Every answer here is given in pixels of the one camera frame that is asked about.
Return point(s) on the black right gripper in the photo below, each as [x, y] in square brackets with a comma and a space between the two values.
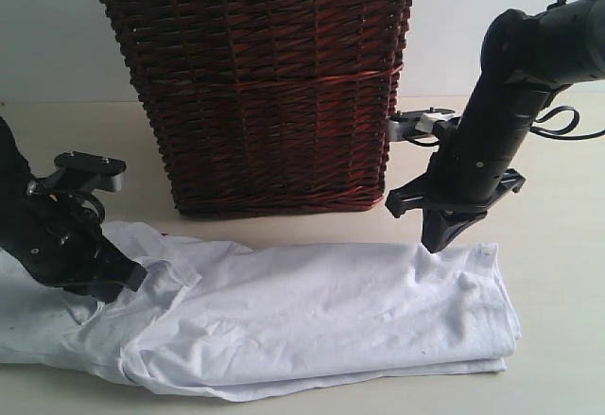
[470, 173]

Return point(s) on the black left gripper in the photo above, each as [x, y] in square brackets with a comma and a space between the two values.
[69, 250]

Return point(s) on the white t-shirt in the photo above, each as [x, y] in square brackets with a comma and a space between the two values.
[218, 319]

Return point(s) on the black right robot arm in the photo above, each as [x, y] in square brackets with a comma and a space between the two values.
[525, 62]

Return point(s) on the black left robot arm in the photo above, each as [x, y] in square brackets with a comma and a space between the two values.
[15, 175]

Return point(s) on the dark red wicker basket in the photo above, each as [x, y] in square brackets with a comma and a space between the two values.
[266, 107]

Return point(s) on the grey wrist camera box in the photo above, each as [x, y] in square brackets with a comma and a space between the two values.
[87, 172]

